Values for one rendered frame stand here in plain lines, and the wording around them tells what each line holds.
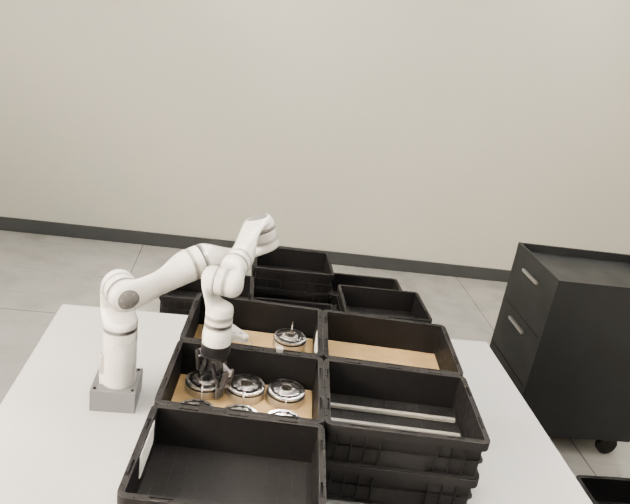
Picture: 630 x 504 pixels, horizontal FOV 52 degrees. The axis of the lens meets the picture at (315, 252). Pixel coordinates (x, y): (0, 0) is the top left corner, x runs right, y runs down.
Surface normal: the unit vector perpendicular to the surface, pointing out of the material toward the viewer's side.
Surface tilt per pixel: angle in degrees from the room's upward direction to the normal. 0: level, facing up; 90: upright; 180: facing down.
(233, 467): 0
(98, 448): 0
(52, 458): 0
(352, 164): 90
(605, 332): 90
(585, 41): 90
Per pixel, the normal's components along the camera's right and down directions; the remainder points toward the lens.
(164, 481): 0.14, -0.92
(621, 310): 0.09, 0.37
